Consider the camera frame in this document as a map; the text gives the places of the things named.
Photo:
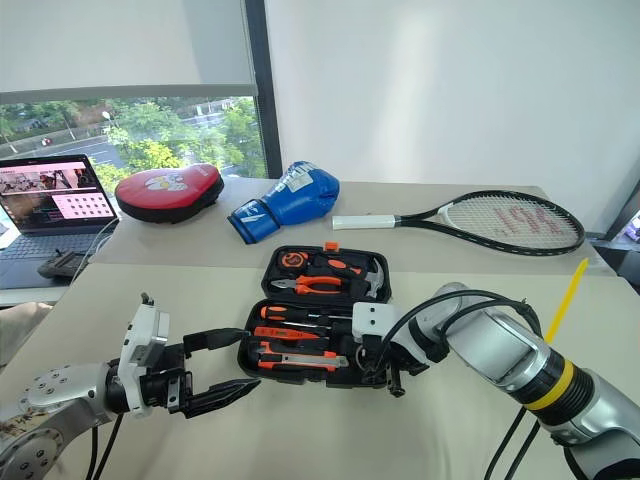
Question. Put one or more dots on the red boxing punch pad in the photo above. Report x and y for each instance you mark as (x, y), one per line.
(165, 187)

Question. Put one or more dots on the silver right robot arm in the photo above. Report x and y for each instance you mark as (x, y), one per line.
(500, 335)

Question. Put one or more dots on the orange black utility knife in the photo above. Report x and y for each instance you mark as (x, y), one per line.
(300, 361)

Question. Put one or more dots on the orange black tape measure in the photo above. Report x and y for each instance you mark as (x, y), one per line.
(292, 261)

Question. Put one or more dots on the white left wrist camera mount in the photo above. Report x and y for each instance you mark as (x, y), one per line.
(145, 325)

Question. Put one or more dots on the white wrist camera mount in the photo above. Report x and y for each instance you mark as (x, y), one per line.
(372, 317)
(145, 325)

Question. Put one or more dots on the black window frame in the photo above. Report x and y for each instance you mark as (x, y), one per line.
(262, 100)

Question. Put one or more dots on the black tool case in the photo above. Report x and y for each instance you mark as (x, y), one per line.
(280, 374)

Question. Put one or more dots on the black white tennis racket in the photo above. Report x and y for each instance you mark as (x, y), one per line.
(365, 221)

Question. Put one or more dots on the black handheld controller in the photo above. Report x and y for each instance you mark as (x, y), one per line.
(60, 265)

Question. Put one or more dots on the blue boxing glove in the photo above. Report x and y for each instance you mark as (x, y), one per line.
(300, 195)

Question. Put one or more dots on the white roller blind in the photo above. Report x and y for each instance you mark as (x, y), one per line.
(125, 45)

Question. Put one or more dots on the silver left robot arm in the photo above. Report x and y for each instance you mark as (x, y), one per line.
(55, 390)

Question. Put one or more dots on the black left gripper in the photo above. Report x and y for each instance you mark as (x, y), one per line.
(162, 385)

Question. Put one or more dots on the yellow plastic stick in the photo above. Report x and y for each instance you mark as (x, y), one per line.
(565, 300)

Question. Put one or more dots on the orange voltage tester pen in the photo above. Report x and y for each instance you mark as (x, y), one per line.
(270, 332)

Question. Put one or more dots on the open laptop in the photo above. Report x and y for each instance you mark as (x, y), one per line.
(50, 195)

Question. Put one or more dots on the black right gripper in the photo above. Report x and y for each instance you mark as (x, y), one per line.
(372, 347)

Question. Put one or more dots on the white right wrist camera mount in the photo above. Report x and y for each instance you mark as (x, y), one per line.
(372, 317)

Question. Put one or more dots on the black angled frame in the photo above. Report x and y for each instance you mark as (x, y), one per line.
(625, 210)

